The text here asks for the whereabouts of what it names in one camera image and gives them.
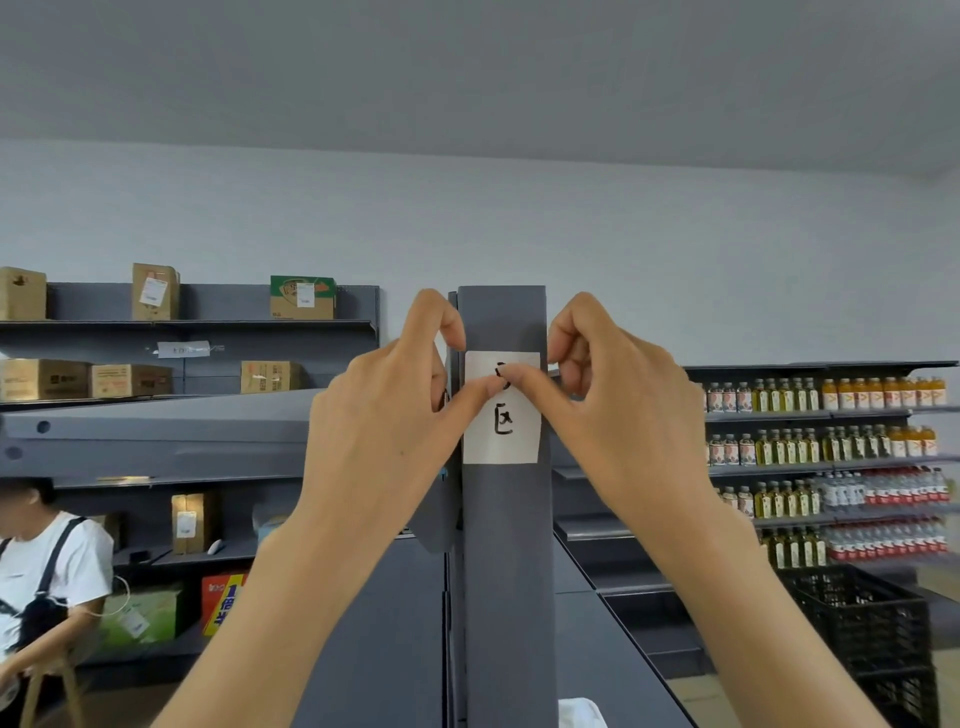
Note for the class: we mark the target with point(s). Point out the person's left hand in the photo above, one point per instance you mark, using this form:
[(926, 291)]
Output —
[(375, 442)]

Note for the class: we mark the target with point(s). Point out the person's right hand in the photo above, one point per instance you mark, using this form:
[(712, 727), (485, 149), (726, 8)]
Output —
[(637, 427)]

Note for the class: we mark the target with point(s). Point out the person's right thumb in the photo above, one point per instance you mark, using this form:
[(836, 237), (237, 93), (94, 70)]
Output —
[(536, 397)]

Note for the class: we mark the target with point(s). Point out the person's right middle finger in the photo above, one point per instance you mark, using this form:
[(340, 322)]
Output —
[(576, 381)]

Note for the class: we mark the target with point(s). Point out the person's left thumb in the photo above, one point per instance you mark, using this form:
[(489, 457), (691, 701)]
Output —
[(472, 401)]

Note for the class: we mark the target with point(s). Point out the white paper label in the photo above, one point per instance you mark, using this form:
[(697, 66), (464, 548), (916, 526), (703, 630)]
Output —
[(501, 435)]

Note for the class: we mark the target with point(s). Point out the person's left forearm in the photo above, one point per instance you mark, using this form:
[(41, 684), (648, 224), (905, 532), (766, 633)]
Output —
[(300, 622)]

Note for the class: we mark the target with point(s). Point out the black shoulder bag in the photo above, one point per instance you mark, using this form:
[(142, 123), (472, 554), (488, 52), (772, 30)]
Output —
[(41, 619)]

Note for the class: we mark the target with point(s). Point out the person's right forearm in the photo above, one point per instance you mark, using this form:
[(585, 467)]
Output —
[(757, 630)]

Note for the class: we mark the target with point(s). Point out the group of pink label bottles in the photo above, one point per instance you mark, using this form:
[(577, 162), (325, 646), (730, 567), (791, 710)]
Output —
[(727, 397)]

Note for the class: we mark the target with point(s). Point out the green top cardboard box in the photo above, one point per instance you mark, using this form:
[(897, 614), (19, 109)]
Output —
[(301, 298)]

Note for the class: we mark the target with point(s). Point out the small cardboard box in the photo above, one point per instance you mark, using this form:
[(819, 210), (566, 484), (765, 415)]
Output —
[(270, 377)]

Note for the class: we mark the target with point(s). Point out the group of green bottles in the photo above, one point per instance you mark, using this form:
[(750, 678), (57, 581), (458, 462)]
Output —
[(784, 450)]

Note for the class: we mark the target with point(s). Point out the grey bottle shelf unit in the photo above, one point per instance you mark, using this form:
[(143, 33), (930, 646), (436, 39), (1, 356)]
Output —
[(825, 415)]

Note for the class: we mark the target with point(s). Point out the grey gondola shelf unit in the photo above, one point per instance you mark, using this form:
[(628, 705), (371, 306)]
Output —
[(187, 435)]

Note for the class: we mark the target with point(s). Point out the white shelf tag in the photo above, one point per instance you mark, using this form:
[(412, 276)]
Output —
[(182, 349)]

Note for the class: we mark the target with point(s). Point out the small white item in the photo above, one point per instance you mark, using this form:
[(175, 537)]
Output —
[(215, 547)]

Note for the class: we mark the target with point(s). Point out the upright cardboard box white label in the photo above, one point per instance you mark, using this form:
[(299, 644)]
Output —
[(193, 523)]

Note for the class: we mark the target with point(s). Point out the group of orange juice bottles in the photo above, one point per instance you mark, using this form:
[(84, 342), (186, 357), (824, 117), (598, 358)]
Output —
[(885, 394)]

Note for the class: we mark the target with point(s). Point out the white object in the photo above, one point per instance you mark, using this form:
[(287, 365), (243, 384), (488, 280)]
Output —
[(581, 714)]

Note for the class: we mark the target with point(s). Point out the red and yellow box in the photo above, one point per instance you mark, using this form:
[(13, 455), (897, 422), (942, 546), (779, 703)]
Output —
[(223, 604)]

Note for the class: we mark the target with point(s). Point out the group of red label water bottles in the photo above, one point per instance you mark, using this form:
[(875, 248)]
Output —
[(885, 491)]

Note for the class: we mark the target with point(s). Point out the tall cardboard box white label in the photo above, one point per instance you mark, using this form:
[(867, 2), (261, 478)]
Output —
[(156, 292)]

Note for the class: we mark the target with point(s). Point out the flat cardboard box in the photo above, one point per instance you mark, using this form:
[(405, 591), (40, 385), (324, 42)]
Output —
[(131, 381)]

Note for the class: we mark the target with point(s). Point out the black plastic crate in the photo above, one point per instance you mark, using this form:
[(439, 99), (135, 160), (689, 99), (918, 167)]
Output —
[(904, 697), (855, 622)]

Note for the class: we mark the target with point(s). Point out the green carton box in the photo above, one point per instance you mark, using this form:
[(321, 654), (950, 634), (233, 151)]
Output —
[(154, 611)]

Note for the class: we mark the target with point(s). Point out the wide cardboard box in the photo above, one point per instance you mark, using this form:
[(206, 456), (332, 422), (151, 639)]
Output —
[(41, 379)]

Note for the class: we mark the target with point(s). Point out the plain cardboard box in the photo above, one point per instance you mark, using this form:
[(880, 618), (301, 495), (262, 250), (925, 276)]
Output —
[(21, 294)]

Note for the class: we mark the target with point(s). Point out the wooden chair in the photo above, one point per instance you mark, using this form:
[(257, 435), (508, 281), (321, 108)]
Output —
[(56, 690)]

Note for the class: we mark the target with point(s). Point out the grey metal shelf post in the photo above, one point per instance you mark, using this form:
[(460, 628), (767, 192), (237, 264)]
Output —
[(506, 562)]

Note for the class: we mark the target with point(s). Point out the grey wall shelf unit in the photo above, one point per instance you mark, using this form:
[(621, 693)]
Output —
[(225, 300)]

